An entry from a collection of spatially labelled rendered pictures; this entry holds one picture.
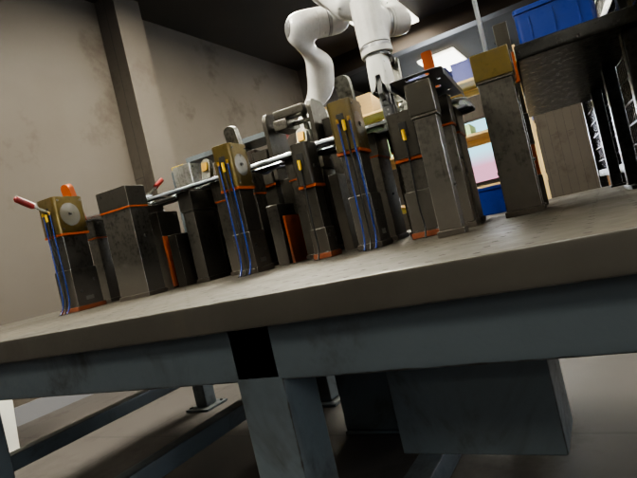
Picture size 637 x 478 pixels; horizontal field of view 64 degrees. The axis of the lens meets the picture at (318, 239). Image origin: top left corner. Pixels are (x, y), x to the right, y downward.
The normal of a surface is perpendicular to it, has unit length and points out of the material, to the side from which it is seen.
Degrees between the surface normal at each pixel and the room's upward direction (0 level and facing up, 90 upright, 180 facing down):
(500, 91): 90
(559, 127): 90
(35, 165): 90
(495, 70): 90
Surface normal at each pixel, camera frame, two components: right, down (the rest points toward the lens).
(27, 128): 0.84, -0.20
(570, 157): -0.48, 0.11
